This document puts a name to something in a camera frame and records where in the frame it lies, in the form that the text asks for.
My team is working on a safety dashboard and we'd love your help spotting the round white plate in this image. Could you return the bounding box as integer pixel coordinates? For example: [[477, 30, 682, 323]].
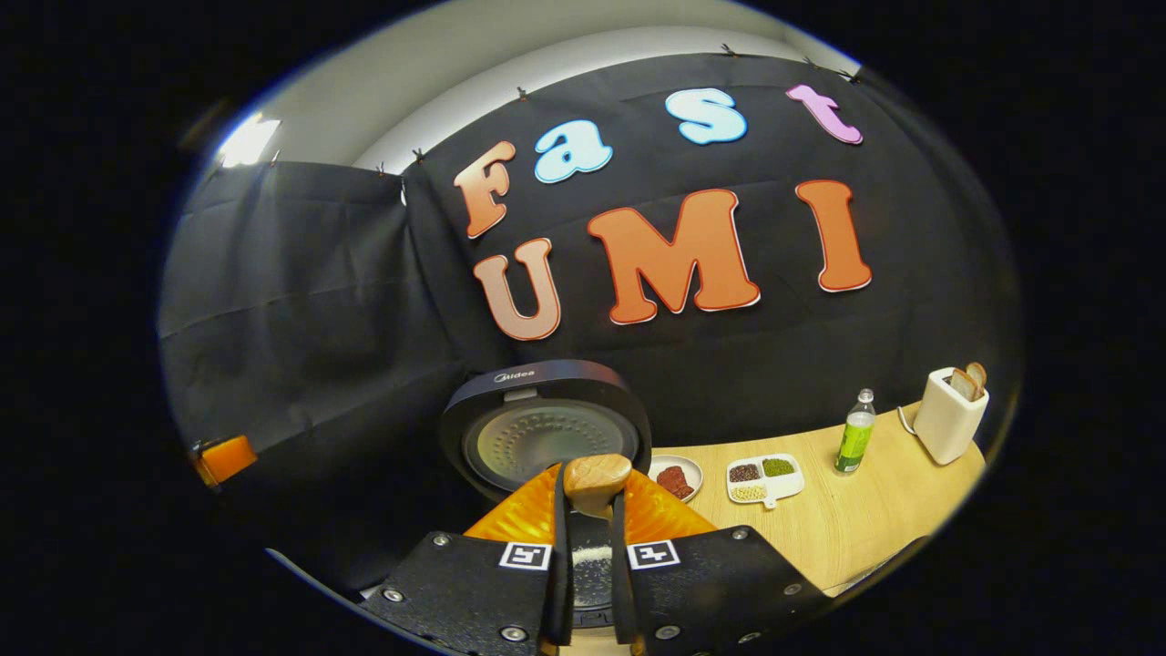
[[649, 455, 704, 504]]

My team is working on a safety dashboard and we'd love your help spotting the wooden spoon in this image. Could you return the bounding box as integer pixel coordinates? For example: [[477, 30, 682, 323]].
[[563, 453, 633, 520]]

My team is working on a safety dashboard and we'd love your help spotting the white toaster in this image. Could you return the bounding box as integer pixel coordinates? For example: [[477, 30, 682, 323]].
[[913, 362, 990, 466]]

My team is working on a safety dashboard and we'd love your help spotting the green drink bottle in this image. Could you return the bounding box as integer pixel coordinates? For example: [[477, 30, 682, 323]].
[[834, 388, 877, 476]]

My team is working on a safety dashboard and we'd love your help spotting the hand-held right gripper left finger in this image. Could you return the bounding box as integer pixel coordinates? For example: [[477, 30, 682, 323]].
[[360, 460, 575, 652]]

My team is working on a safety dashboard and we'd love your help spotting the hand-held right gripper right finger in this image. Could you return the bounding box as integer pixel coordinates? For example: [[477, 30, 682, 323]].
[[609, 469, 832, 652]]

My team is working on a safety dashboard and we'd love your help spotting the black backdrop cloth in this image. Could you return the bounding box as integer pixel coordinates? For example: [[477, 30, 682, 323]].
[[157, 52, 1021, 593]]

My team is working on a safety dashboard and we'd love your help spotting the dark grey rice cooker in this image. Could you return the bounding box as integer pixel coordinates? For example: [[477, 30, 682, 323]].
[[439, 359, 653, 630]]

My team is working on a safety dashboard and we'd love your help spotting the white divided bean dish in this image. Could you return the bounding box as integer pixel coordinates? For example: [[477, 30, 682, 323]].
[[726, 454, 806, 508]]

